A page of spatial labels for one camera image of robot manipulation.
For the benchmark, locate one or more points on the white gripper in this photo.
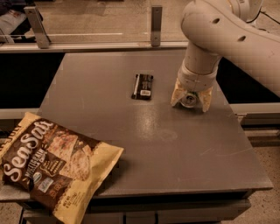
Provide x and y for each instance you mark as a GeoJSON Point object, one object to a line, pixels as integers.
{"type": "Point", "coordinates": [194, 81]}

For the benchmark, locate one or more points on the green crushed soda can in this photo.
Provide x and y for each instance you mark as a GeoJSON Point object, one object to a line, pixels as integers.
{"type": "Point", "coordinates": [190, 100]}

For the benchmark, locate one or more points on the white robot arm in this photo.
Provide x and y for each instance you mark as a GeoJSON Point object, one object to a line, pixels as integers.
{"type": "Point", "coordinates": [218, 29]}

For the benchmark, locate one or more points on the brown sea salt chip bag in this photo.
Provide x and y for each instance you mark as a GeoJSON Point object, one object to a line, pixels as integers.
{"type": "Point", "coordinates": [61, 169]}

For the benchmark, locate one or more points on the dark clutter top left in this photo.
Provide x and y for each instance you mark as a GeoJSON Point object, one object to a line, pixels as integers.
{"type": "Point", "coordinates": [14, 23]}

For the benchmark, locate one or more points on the metal rail bar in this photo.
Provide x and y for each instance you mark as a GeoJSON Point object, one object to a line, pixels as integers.
{"type": "Point", "coordinates": [87, 47]}

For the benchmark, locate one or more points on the middle metal bracket post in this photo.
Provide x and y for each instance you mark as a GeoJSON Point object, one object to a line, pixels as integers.
{"type": "Point", "coordinates": [155, 28]}

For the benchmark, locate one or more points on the metal bracket post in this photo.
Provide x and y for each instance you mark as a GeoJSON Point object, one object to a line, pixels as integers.
{"type": "Point", "coordinates": [155, 28]}
{"type": "Point", "coordinates": [35, 21]}

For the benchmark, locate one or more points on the left metal bracket post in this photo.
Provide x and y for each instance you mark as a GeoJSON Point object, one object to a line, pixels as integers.
{"type": "Point", "coordinates": [35, 21]}

